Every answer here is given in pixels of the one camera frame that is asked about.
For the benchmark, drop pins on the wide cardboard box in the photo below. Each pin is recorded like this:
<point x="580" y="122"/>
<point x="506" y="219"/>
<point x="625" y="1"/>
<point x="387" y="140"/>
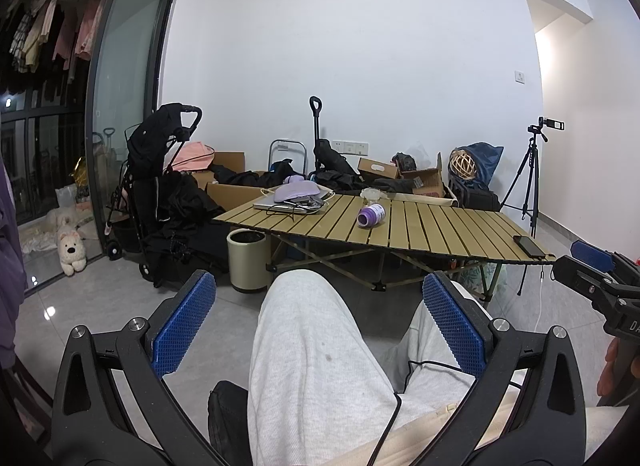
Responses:
<point x="235" y="196"/>

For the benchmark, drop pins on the blue backpack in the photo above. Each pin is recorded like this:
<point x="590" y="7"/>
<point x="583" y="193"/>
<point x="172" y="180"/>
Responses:
<point x="487" y="165"/>

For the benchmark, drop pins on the white plush dog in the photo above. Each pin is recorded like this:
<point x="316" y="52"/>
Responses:
<point x="70" y="251"/>

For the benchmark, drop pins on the tall open cardboard box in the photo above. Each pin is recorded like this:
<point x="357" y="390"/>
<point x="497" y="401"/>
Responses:
<point x="230" y="160"/>

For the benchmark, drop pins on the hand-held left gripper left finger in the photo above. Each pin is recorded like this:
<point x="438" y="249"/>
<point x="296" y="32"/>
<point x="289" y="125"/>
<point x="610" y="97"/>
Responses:
<point x="182" y="326"/>

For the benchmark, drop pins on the cardboard box with printed side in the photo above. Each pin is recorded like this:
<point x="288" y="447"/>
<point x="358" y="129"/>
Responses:
<point x="425" y="183"/>

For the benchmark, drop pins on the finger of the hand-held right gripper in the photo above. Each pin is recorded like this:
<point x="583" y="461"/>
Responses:
<point x="575" y="271"/>
<point x="592" y="252"/>

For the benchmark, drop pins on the pink cloth bag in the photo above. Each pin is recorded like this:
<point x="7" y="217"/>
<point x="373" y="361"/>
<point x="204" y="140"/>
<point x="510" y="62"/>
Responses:
<point x="192" y="155"/>

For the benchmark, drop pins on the woven rattan ball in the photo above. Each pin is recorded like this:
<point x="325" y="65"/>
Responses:
<point x="461" y="163"/>

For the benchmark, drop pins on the black camera tripod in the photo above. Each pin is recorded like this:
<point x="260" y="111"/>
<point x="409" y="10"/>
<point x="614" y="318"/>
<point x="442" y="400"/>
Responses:
<point x="527" y="180"/>

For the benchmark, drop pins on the beige round trash can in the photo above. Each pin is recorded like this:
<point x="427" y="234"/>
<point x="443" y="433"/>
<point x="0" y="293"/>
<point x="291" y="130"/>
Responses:
<point x="247" y="261"/>

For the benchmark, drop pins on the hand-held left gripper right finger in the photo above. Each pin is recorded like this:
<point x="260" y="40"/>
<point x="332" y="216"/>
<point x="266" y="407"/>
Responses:
<point x="452" y="326"/>

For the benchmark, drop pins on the glass sliding door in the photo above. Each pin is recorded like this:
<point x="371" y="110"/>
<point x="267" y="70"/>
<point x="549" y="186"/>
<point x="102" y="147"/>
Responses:
<point x="127" y="70"/>

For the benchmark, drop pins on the black smartphone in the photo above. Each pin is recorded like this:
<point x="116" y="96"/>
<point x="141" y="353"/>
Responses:
<point x="528" y="246"/>

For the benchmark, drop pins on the slatted folding camping table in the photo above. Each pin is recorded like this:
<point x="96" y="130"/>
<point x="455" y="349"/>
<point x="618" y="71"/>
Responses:
<point x="440" y="231"/>

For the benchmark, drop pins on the white wall socket strip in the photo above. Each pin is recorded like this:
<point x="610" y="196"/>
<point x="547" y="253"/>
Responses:
<point x="351" y="147"/>

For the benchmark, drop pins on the black jacket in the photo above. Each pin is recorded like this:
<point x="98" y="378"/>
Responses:
<point x="190" y="216"/>

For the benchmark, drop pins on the person's right hand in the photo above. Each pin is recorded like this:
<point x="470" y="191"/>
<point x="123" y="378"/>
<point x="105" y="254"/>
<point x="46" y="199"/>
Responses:
<point x="610" y="371"/>

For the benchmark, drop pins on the person's grey sweatpants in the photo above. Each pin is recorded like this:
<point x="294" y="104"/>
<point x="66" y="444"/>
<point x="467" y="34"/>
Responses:
<point x="310" y="356"/>

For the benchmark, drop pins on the row of hanging clothes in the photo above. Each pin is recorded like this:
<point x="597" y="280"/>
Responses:
<point x="45" y="35"/>

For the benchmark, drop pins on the black bag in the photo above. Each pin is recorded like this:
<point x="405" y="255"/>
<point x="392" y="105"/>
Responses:
<point x="405" y="161"/>

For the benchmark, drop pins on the person's cream top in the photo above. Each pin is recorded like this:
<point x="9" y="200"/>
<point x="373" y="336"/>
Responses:
<point x="425" y="436"/>

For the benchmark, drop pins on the silver laptop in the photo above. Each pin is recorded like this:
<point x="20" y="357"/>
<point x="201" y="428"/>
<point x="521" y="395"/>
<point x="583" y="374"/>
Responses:
<point x="277" y="207"/>

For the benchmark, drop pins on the purple garment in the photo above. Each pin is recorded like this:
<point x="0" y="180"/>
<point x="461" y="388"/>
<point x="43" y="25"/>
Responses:
<point x="10" y="271"/>

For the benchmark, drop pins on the purple bottle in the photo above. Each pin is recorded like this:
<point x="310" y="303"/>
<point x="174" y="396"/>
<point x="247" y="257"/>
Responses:
<point x="371" y="216"/>

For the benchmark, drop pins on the black camera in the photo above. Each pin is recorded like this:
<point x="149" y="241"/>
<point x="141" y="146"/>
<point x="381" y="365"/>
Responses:
<point x="547" y="124"/>

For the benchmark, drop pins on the gold foil balloon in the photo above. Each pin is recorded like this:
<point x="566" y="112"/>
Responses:
<point x="80" y="173"/>

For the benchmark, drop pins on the black baby stroller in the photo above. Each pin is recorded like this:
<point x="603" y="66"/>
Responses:
<point x="150" y="155"/>

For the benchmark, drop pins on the black seat cushion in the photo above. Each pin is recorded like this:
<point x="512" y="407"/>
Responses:
<point x="227" y="421"/>

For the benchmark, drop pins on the purple cap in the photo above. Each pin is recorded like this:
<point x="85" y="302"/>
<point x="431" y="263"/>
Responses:
<point x="295" y="192"/>

